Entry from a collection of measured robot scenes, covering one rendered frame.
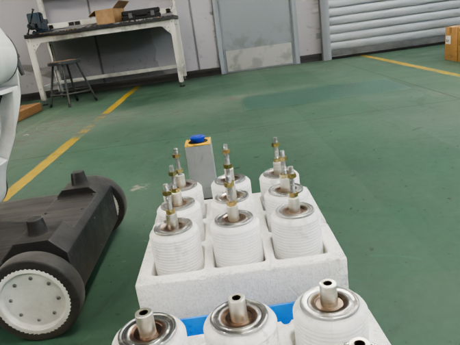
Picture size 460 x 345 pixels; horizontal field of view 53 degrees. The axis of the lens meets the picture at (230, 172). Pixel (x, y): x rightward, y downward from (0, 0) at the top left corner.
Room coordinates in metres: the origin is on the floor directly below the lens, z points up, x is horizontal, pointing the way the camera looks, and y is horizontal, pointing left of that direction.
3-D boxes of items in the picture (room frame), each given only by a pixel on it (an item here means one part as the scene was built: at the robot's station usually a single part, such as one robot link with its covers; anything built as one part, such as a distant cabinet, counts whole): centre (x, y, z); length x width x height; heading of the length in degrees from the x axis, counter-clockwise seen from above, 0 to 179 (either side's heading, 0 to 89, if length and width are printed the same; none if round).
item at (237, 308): (0.51, 0.01, 0.26); 0.02 x 0.02 x 0.03
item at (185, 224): (0.82, 0.12, 0.25); 0.08 x 0.08 x 0.01
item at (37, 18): (5.19, 1.79, 0.87); 0.41 x 0.17 x 0.25; 0
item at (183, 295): (0.94, 0.00, 0.09); 0.39 x 0.39 x 0.18; 89
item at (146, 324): (0.50, 0.13, 0.26); 0.02 x 0.02 x 0.03
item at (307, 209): (0.82, -0.11, 0.25); 0.08 x 0.08 x 0.01
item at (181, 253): (0.82, 0.12, 0.16); 0.10 x 0.10 x 0.18
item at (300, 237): (0.82, -0.11, 0.16); 0.10 x 0.10 x 0.18
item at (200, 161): (1.23, 0.08, 0.16); 0.07 x 0.07 x 0.31; 89
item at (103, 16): (5.60, 1.10, 0.87); 0.40 x 0.30 x 0.23; 76
